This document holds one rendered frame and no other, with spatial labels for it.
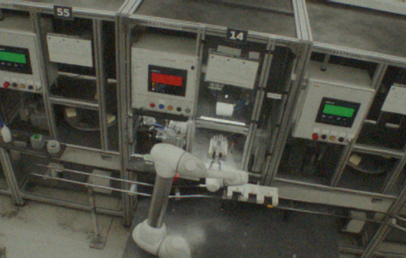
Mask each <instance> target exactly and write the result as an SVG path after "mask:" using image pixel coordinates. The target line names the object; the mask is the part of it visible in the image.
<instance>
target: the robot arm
mask: <svg viewBox="0 0 406 258"><path fill-rule="evenodd" d="M220 148H221V141H218V142H217V150H216V154H215V155H214V157H213V161H211V164H210V165H209V168H206V165H205V163H204V162H202V161H200V160H199V158H196V157H195V156H194V155H192V154H191V153H188V152H186V151H184V150H182V149H180V148H178V147H177V146H174V145H171V144H168V143H158V144H155V145H154V146H153V149H152V150H151V152H150V158H151V160H152V161H153V163H154V164H155V170H156V172H157V175H156V179H155V185H154V189H153V196H152V200H151V204H150V210H149V213H148V218H147V219H146V220H144V221H143V222H142V223H139V224H138V225H137V226H136V227H135V228H134V230H133V232H132V239H133V241H134V243H136V244H137V245H138V246H139V247H140V248H142V249H144V250H145V251H147V252H149V253H151V254H154V255H157V256H159V257H160V258H192V256H191V255H190V245H189V243H188V241H187V239H186V238H185V237H184V236H181V235H169V234H167V231H166V230H165V225H164V223H163V220H164V217H165V210H166V207H167V204H168V199H169V195H170V189H171V186H172V182H173V177H174V176H176V175H177V173H181V175H184V176H190V177H192V178H206V186H207V189H208V190H209V191H210V192H215V191H217V190H218V189H219V188H220V187H221V186H242V185H245V184H247V183H248V174H247V172H245V171H241V170H229V171H222V170H221V162H220V161H219V153H220Z"/></svg>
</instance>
